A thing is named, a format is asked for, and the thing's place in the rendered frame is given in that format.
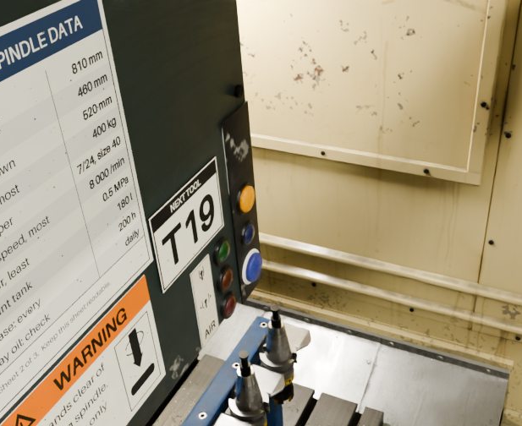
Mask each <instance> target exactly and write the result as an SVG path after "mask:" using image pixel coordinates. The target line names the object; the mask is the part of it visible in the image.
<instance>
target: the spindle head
mask: <svg viewBox="0 0 522 426"><path fill-rule="evenodd" d="M60 1H62V0H0V27H2V26H4V25H7V24H9V23H11V22H14V21H15V20H17V19H21V18H23V17H25V16H27V15H29V14H33V13H34V12H36V11H38V10H41V9H43V8H46V7H48V6H50V5H52V4H54V3H57V2H60ZM102 6H103V11H104V15H105V20H106V24H107V32H108V36H109V40H110V45H111V49H112V54H113V61H114V66H115V70H116V75H117V79H118V87H119V91H120V95H121V100H122V104H123V109H124V116H125V121H126V125H127V129H128V134H129V142H130V146H131V150H132V155H133V159H134V164H135V171H136V176H137V180H138V184H139V189H140V197H141V201H142V205H143V211H144V215H145V219H146V227H147V231H148V236H149V240H150V245H151V252H152V257H153V261H152V262H151V263H150V264H149V265H148V266H147V267H146V268H145V269H144V270H143V271H142V272H141V273H140V274H139V275H138V276H137V277H136V278H135V279H134V280H133V282H132V283H131V284H130V285H129V286H128V287H127V288H126V289H125V290H124V291H123V292H122V293H121V294H120V295H119V296H118V297H117V298H116V299H115V300H114V301H113V302H112V303H111V304H110V305H109V306H108V308H107V309H106V310H105V311H104V312H103V313H102V314H101V315H100V316H99V317H98V318H97V319H96V320H95V321H94V322H93V323H92V324H91V325H90V326H89V327H88V328H87V329H86V330H85V331H84V332H83V334H82V335H81V336H80V337H79V338H78V339H77V340H76V341H75V342H74V343H73V344H72V345H71V346H70V347H69V348H68V349H67V350H66V351H65V352H64V353H63V354H62V355H61V356H60V357H59V358H58V360H57V361H56V362H55V363H54V364H53V365H52V366H51V367H50V368H49V369H48V370H47V371H46V372H45V373H44V374H43V375H42V376H41V377H40V378H39V379H38V380H37V381H36V382H35V383H34V384H33V386H31V388H29V390H27V391H26V392H25V393H24V395H22V397H20V398H19V399H18V400H17V401H16V402H15V403H14V404H13V405H12V406H11V407H10V408H9V409H8V411H7V412H6V413H5V414H4V415H3V416H2V417H1V418H0V424H1V423H2V422H3V420H4V419H5V418H6V417H7V416H8V415H9V414H10V413H11V412H12V411H13V410H14V409H15V408H16V407H17V406H18V405H19V404H20V403H21V402H22V401H23V400H24V399H25V398H26V397H27V396H28V395H29V394H30V393H31V392H32V391H33V390H34V389H35V388H36V387H37V386H38V385H39V384H40V383H41V382H42V380H43V379H44V378H45V377H46V376H47V375H48V374H49V373H50V372H51V371H52V370H53V369H54V368H55V367H56V366H57V365H58V364H59V363H60V362H61V361H62V360H63V358H64V357H65V356H66V355H67V354H68V353H69V352H70V351H71V350H72V349H73V348H74V347H75V346H76V345H77V344H78V343H79V342H80V341H81V340H82V338H83V337H84V336H85V335H86V334H87V333H88V332H89V331H90V330H91V329H92V328H93V327H94V326H95V325H96V324H97V323H98V322H99V321H100V320H101V319H102V317H103V316H104V315H105V314H106V313H107V312H108V311H109V310H110V309H111V308H112V307H113V306H114V305H115V304H116V303H117V302H118V301H119V300H120V299H121V298H122V296H123V295H124V294H125V293H126V292H127V291H128V290H129V289H130V288H131V287H132V286H133V285H134V284H135V283H136V282H137V281H138V280H139V279H140V278H141V277H142V276H143V275H145V277H146V284H147V288H148V292H149V296H150V300H151V308H152V312H153V316H154V320H155V324H156V328H157V336H158V340H159V344H160V348H161V352H162V360H163V364H164V368H165V372H166V374H165V375H164V377H163V378H162V380H161V381H160V382H159V384H158V385H157V386H156V388H155V389H154V390H153V392H152V393H151V394H150V395H149V396H148V397H147V399H146V400H145V402H144V403H143V404H142V405H141V407H140V408H139V410H138V411H137V412H136V413H135V415H134V416H133V417H132V418H131V419H130V420H129V422H128V423H127V425H126V426H145V425H146V423H147V422H148V421H149V419H150V418H151V416H152V415H153V414H154V412H155V411H156V410H157V409H158V408H159V406H160V405H161V404H162V402H163V401H164V399H165V398H166V397H167V395H168V394H169V392H170V391H171V390H172V388H173V387H174V386H175V385H176V384H177V382H178V381H179V379H180V378H181V377H182V375H183V374H184V372H185V371H186V369H187V368H188V367H189V366H190V365H191V363H192V362H193V361H194V359H195V358H196V356H197V355H198V354H199V352H200V351H201V349H202V348H201V339H200V333H199V328H198V323H197V318H196V312H195V302H194V297H193V292H192V286H191V281H190V273H191V272H192V271H193V270H194V269H195V267H196V266H197V265H198V264H199V263H200V262H201V261H202V260H203V259H204V258H205V257H206V256H207V255H208V254H209V257H210V263H211V269H212V281H213V287H214V293H215V300H216V306H217V317H218V324H219V325H220V324H221V323H222V322H223V321H224V319H223V317H222V316H221V304H222V301H223V298H224V296H225V295H226V294H227V293H228V292H230V291H233V292H235V293H236V296H237V302H238V301H239V299H240V290H239V275H238V267H237V260H236V252H235V244H234V229H233V221H232V213H231V205H230V198H229V192H228V178H227V169H226V161H225V154H224V146H223V132H222V121H223V120H224V119H226V118H227V117H228V116H229V115H230V114H231V113H233V112H234V111H235V110H236V109H237V108H238V107H240V106H241V105H242V104H243V103H244V102H245V88H244V78H243V68H242V57H241V47H240V38H239V18H238V9H237V0H102ZM213 156H215V157H216V160H217V174H218V182H219V188H220V195H221V203H222V210H223V224H224V226H223V227H222V228H221V230H220V231H219V232H218V233H217V234H216V235H215V236H214V238H213V239H212V240H211V241H210V242H209V243H208V244H207V245H206V246H205V247H204V248H203V249H202V250H201V252H200V253H199V254H198V255H197V256H196V257H195V258H194V260H193V261H192V262H191V263H190V264H189V265H188V266H187V268H186V269H185V270H184V271H183V272H182V273H181V274H180V275H179V277H178V278H177V279H176V280H175V281H174V282H173V284H172V285H171V286H170V287H169V288H168V289H167V290H166V291H165V293H162V291H161V287H160V282H159V278H158V274H157V265H156V261H155V256H154V252H153V247H152V243H151V235H150V231H149V227H148V222H147V218H149V217H150V216H151V215H152V214H153V213H154V212H155V211H156V210H157V209H158V208H159V207H160V206H161V205H163V204H164V203H165V202H166V201H167V200H168V199H169V198H170V197H171V196H172V195H173V194H174V193H175V192H177V191H178V190H179V189H180V188H181V187H182V186H183V185H184V184H185V183H186V182H187V181H188V180H189V179H190V178H192V177H193V176H194V175H195V174H196V173H197V172H198V171H199V170H200V169H201V168H202V167H203V166H204V165H205V164H206V163H207V162H208V161H209V160H210V159H211V158H212V157H213ZM221 237H228V238H229V240H230V243H231V250H230V254H229V256H228V260H227V261H226V263H225V264H224V265H222V266H217V265H215V263H214V260H213V251H214V248H215V245H216V243H217V241H218V239H219V238H221ZM225 265H231V266H232V267H233V269H234V279H233V283H232V285H231V287H230V288H229V290H228V291H227V292H225V293H220V292H219V291H218V290H217V278H218V275H219V272H220V270H221V269H222V268H223V267H224V266H225Z"/></svg>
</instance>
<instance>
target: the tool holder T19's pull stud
mask: <svg viewBox="0 0 522 426"><path fill-rule="evenodd" d="M248 357H249V353H248V352H247V351H241V352H240V353H239V358H240V359H241V362H240V363H239V371H240V373H241V374H243V375H247V374H249V373H250V372H251V368H250V362H249V361H248Z"/></svg>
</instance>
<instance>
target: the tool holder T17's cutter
mask: <svg viewBox="0 0 522 426"><path fill-rule="evenodd" d="M293 397H294V386H293V382H291V383H290V384H289V385H288V386H286V387H284V389H283V391H281V392H279V393H278V394H276V395H275V396H273V397H271V398H269V399H273V400H274V401H275V404H278V405H279V404H283V401H286V400H288V401H291V400H292V399H293Z"/></svg>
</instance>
